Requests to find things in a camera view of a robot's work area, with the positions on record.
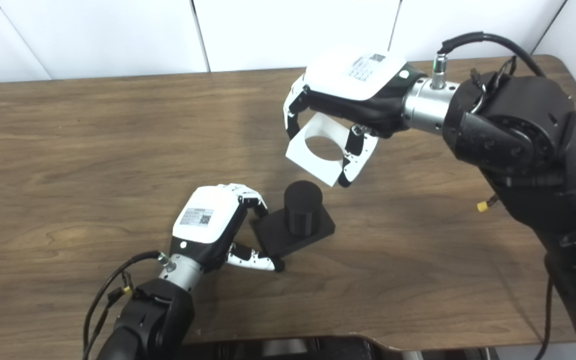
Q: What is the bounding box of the white square piece with hole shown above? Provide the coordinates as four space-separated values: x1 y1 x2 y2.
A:
285 112 380 188

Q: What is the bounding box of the black robot torso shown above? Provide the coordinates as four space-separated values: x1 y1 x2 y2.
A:
178 335 499 360

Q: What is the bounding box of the black peg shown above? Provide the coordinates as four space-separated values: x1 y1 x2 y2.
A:
251 180 336 259

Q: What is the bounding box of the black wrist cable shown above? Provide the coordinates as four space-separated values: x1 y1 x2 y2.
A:
82 250 165 360
437 31 555 360

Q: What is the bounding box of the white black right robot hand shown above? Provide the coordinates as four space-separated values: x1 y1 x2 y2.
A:
283 45 426 188

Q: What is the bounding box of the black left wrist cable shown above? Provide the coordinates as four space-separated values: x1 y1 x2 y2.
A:
82 250 165 360

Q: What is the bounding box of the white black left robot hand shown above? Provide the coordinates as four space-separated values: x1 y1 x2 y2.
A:
169 183 285 275

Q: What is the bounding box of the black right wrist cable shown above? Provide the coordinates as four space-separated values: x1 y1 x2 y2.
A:
437 31 555 360

